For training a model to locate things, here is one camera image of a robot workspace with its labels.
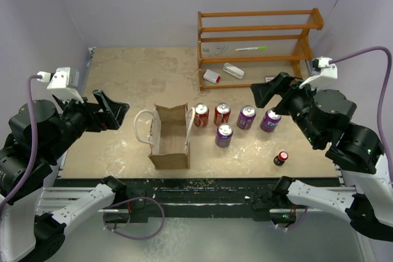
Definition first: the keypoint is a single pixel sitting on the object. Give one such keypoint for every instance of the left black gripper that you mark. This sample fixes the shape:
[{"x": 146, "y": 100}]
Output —
[{"x": 112, "y": 116}]

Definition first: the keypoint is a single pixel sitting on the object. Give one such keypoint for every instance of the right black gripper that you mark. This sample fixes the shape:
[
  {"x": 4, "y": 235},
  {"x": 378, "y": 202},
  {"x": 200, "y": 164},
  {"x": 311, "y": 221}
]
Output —
[{"x": 279, "y": 84}]

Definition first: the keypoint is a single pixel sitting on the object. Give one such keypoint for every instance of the purple Fanta can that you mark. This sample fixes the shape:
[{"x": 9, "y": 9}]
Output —
[
  {"x": 270, "y": 121},
  {"x": 224, "y": 135},
  {"x": 246, "y": 117}
]

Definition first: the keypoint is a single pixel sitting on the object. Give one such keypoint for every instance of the red cola can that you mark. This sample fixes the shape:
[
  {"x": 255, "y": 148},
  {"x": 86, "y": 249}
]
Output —
[
  {"x": 201, "y": 115},
  {"x": 222, "y": 113}
]

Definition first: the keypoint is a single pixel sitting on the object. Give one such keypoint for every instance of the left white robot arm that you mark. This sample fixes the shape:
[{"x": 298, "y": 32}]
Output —
[{"x": 41, "y": 132}]

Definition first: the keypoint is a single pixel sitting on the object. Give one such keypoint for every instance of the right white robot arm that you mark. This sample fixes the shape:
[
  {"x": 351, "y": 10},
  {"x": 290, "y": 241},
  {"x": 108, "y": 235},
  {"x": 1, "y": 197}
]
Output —
[{"x": 324, "y": 117}]

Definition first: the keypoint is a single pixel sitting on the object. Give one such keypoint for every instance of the white stapler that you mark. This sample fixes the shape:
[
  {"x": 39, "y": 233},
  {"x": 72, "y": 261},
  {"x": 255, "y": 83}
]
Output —
[{"x": 233, "y": 70}]

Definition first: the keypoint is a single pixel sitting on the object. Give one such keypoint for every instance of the orange wooden shelf rack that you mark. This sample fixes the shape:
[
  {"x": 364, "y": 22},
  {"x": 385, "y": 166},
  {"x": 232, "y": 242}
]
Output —
[{"x": 284, "y": 32}]

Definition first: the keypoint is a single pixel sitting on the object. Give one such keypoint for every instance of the white and red box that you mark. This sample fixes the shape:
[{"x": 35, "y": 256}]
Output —
[{"x": 211, "y": 76}]

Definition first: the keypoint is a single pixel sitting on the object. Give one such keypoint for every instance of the dark bottle with red cap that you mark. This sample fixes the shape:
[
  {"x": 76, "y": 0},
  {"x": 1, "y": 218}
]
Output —
[{"x": 281, "y": 158}]

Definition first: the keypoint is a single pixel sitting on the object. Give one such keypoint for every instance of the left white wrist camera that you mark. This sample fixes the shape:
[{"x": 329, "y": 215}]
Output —
[{"x": 62, "y": 84}]

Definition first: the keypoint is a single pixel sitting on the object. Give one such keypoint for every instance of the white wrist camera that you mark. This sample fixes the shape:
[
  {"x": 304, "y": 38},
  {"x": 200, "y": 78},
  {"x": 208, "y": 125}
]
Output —
[
  {"x": 62, "y": 84},
  {"x": 326, "y": 74}
]

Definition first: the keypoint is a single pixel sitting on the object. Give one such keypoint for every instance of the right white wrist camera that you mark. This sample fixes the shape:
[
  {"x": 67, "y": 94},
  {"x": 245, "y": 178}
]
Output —
[{"x": 326, "y": 74}]

